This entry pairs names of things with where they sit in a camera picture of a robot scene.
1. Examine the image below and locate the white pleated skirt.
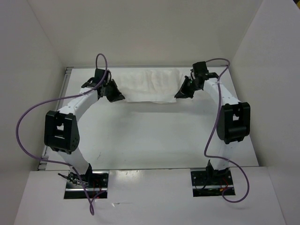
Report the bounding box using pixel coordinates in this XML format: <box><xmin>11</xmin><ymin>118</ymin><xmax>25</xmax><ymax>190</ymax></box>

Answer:
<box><xmin>113</xmin><ymin>68</ymin><xmax>184</xmax><ymax>103</ymax></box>

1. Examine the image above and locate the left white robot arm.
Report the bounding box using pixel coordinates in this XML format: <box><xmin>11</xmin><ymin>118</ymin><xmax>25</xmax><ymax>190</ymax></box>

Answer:
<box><xmin>44</xmin><ymin>68</ymin><xmax>125</xmax><ymax>188</ymax></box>

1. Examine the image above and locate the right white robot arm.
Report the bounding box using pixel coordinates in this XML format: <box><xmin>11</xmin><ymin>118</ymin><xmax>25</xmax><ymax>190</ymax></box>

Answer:
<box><xmin>174</xmin><ymin>61</ymin><xmax>251</xmax><ymax>184</ymax></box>

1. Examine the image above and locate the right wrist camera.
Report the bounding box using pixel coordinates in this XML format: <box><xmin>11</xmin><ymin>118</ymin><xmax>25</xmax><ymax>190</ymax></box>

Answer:
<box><xmin>205</xmin><ymin>72</ymin><xmax>218</xmax><ymax>79</ymax></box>

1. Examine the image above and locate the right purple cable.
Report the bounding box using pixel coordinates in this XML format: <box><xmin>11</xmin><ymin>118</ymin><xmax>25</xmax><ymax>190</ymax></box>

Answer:
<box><xmin>203</xmin><ymin>58</ymin><xmax>250</xmax><ymax>203</ymax></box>

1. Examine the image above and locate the purple cable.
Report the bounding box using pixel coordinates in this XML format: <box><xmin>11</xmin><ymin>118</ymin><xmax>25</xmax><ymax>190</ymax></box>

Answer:
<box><xmin>203</xmin><ymin>58</ymin><xmax>250</xmax><ymax>203</ymax></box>
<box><xmin>15</xmin><ymin>53</ymin><xmax>111</xmax><ymax>216</ymax></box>

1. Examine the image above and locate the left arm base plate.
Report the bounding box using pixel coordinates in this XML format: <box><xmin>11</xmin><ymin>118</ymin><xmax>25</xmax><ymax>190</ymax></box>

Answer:
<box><xmin>58</xmin><ymin>171</ymin><xmax>109</xmax><ymax>199</ymax></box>

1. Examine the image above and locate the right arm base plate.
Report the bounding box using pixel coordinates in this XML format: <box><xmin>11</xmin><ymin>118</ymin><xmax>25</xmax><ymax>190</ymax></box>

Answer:
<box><xmin>190</xmin><ymin>169</ymin><xmax>235</xmax><ymax>197</ymax></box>

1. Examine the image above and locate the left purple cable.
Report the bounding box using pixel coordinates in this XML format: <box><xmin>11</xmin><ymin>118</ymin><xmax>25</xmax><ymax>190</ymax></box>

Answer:
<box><xmin>15</xmin><ymin>53</ymin><xmax>111</xmax><ymax>216</ymax></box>

